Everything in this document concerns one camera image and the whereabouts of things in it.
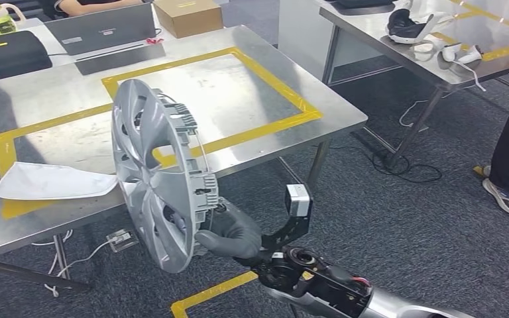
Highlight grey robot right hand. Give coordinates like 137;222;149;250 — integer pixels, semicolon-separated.
194;197;264;260

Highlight silver plastic wheel cover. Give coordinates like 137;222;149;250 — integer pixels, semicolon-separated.
111;79;219;274

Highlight stainless steel workbench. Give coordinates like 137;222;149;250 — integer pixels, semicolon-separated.
0;25;368;291

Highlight white flat plastic part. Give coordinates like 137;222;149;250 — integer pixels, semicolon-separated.
0;161;119;201

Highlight brown cardboard box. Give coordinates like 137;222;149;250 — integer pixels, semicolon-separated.
153;0;224;39

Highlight stainless steel side table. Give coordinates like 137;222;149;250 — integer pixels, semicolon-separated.
317;0;509;170

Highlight grey laptop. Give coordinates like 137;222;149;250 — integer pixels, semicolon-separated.
44;3;159;60

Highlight black foam tray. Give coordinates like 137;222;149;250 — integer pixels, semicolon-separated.
331;0;397;11

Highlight black and white object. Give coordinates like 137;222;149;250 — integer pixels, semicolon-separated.
386;7;457;46

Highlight white handheld controller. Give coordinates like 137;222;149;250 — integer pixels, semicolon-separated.
441;42;487;92
458;44;484;65

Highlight yellow tape grid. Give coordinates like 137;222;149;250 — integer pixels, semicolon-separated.
429;0;509;62

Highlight white floor cable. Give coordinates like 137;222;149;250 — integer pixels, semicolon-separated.
398;99;429;128
30;228;119;299

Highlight black floor cable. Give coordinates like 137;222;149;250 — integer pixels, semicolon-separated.
329;142;443;184

